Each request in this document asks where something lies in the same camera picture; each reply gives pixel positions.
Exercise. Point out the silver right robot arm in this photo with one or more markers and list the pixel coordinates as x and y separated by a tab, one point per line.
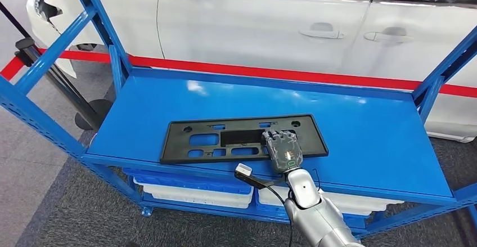
303	189

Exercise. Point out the black stanchion post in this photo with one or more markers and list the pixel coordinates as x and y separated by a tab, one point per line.
98	109

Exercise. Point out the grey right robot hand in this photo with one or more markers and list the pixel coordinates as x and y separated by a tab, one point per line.
285	152

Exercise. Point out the black plastic plate part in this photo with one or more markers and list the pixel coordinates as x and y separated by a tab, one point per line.
179	144

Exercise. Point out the blue plastic crate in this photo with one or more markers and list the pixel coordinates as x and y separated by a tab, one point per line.
270	212
186	183

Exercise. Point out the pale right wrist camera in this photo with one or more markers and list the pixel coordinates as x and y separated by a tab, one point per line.
244	169

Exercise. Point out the white car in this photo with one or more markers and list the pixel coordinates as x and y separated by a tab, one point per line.
242	25

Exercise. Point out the red barrier belt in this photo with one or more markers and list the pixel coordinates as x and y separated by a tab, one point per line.
261	72
11	69

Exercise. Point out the blue metal shelf rack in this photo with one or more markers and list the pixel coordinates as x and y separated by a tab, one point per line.
372	144

